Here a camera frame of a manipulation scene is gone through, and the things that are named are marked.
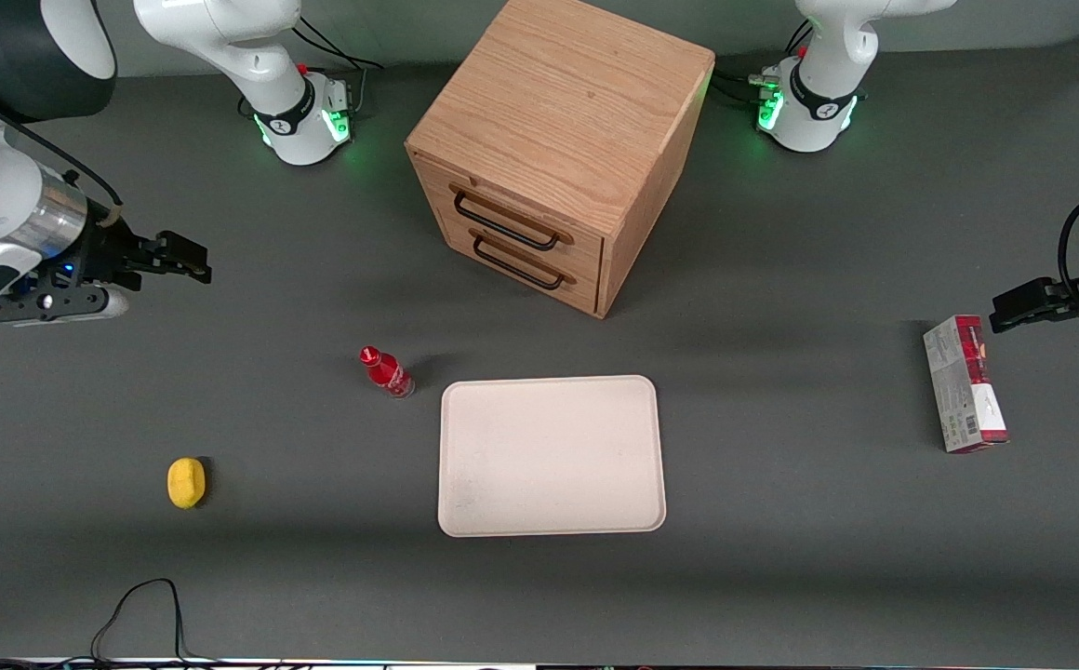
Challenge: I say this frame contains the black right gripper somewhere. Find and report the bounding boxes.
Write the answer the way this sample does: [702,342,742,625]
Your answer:
[61,219,214,291]

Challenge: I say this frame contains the red coke bottle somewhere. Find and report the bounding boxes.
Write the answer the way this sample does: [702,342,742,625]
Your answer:
[359,345,416,399]

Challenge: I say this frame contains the beige rectangular tray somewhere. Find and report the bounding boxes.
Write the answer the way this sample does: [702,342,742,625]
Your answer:
[437,375,668,539]

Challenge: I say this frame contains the grey and red carton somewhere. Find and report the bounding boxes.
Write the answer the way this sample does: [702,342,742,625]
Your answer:
[922,315,1010,455]

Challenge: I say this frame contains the yellow lemon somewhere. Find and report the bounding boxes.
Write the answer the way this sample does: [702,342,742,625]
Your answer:
[167,457,207,510]

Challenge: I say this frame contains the wooden drawer cabinet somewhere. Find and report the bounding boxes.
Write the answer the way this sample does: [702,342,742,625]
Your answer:
[405,0,716,320]

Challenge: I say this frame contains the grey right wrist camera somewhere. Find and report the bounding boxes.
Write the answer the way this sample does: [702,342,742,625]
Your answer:
[0,287,130,328]

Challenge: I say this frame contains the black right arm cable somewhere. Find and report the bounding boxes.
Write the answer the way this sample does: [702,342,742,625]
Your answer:
[0,88,124,245]

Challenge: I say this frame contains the black right base cables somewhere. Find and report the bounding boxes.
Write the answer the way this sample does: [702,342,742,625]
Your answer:
[292,14,384,120]

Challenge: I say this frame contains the black base cables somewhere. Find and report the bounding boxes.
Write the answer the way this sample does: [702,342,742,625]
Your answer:
[292,14,384,120]
[711,19,816,109]

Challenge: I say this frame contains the black drawer handle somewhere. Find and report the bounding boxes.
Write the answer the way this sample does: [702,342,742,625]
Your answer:
[469,230,578,291]
[449,184,576,252]

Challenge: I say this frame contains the black table cable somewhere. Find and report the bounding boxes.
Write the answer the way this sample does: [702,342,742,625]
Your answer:
[0,578,224,667]

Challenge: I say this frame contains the black left base cables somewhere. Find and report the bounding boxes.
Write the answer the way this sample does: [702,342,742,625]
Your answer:
[711,19,816,109]

